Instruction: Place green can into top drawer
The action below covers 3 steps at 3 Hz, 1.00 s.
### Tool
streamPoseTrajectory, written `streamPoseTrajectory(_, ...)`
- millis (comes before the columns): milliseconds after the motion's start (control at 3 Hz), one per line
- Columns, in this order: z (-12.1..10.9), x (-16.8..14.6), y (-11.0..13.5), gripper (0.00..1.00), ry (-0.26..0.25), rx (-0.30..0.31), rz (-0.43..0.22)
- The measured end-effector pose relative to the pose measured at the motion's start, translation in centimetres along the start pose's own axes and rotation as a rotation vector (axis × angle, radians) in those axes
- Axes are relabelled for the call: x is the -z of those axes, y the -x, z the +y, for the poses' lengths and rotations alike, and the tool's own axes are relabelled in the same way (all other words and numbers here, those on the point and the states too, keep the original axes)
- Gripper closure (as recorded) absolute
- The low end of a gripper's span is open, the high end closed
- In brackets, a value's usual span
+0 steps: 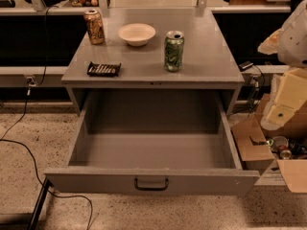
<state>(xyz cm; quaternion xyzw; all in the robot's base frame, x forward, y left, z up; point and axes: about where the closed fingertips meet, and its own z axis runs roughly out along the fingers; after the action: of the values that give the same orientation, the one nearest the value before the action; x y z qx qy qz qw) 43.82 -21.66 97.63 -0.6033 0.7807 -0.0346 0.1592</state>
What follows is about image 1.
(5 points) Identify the green soda can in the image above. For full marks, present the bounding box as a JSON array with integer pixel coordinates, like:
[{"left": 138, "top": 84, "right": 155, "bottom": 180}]
[{"left": 164, "top": 31, "right": 184, "bottom": 72}]

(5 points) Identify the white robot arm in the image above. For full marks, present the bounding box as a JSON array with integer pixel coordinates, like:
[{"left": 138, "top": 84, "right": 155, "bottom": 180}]
[{"left": 258, "top": 0, "right": 307, "bottom": 130}]

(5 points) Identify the open grey top drawer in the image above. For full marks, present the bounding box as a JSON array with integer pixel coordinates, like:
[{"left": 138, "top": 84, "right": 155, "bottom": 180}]
[{"left": 45, "top": 89, "right": 259, "bottom": 196}]

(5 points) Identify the brown soda can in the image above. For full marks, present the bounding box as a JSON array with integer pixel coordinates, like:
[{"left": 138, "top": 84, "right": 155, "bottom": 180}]
[{"left": 83, "top": 9, "right": 105, "bottom": 44}]

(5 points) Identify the grey metal cabinet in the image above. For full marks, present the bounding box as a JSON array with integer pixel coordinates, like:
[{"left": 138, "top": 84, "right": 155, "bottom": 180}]
[{"left": 61, "top": 8, "right": 244, "bottom": 112}]

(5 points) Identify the black tray with items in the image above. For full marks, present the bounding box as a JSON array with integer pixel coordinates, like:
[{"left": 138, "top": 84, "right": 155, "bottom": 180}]
[{"left": 87, "top": 62, "right": 121, "bottom": 77}]

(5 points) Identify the white ceramic bowl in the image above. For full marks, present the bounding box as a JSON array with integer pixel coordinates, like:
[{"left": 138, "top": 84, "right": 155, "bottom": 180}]
[{"left": 118, "top": 23, "right": 155, "bottom": 47}]

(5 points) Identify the small black device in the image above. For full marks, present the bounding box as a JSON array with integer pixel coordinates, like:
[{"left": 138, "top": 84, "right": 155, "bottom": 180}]
[{"left": 238, "top": 61, "right": 253, "bottom": 72}]

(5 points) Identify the cardboard box with cans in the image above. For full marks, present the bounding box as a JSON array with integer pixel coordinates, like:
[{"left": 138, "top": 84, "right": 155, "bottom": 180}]
[{"left": 231, "top": 94, "right": 307, "bottom": 194}]

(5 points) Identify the black metal floor leg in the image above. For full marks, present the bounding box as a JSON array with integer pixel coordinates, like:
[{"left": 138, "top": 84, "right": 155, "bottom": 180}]
[{"left": 27, "top": 178, "right": 51, "bottom": 230}]

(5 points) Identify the black drawer handle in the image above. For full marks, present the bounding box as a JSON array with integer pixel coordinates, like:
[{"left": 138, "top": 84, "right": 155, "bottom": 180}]
[{"left": 134, "top": 178, "right": 169, "bottom": 192}]

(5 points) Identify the black floor cable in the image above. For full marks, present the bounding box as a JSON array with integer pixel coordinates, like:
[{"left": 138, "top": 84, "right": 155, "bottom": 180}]
[{"left": 0, "top": 5, "right": 94, "bottom": 230}]

